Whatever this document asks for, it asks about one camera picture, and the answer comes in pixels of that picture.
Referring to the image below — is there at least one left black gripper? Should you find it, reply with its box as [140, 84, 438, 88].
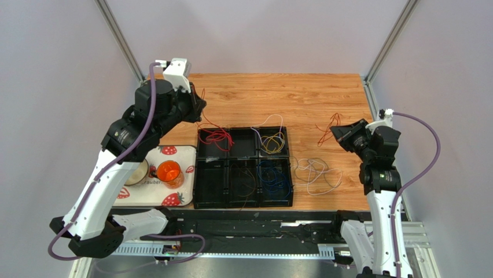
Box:
[153, 81, 206, 139]

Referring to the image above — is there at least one brown thin wire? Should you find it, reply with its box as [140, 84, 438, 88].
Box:
[230, 163, 258, 211]

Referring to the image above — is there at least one blue thin wire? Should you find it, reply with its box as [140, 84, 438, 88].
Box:
[257, 160, 293, 195]

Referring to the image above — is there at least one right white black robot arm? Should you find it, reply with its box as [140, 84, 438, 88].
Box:
[330, 119, 414, 277]

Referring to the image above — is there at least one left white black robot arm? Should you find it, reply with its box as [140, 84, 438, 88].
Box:
[50, 79, 206, 259]

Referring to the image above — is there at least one orange translucent cup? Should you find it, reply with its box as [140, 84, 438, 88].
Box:
[155, 160, 185, 189]

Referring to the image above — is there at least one black six-compartment tray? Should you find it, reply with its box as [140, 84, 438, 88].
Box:
[193, 126, 295, 209]

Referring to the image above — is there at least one beige ceramic bowl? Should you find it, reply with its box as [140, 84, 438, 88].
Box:
[124, 159, 149, 186]

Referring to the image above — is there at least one white strawberry pattern tray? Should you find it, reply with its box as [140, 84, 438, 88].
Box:
[114, 145, 197, 207]

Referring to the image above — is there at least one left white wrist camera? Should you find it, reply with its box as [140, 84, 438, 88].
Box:
[155, 58, 192, 93]

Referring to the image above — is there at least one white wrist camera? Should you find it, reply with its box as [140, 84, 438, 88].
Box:
[155, 58, 192, 93]
[365, 109, 394, 134]

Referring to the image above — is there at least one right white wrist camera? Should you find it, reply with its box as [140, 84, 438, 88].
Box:
[365, 109, 394, 134]

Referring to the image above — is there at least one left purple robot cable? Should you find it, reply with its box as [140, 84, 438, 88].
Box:
[47, 61, 206, 265]

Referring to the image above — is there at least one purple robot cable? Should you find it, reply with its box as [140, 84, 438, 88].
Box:
[47, 61, 206, 265]
[334, 111, 442, 278]

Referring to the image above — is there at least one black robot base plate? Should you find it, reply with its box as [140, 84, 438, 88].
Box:
[139, 208, 370, 255]

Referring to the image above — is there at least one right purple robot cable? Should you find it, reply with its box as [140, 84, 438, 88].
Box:
[334, 111, 442, 278]

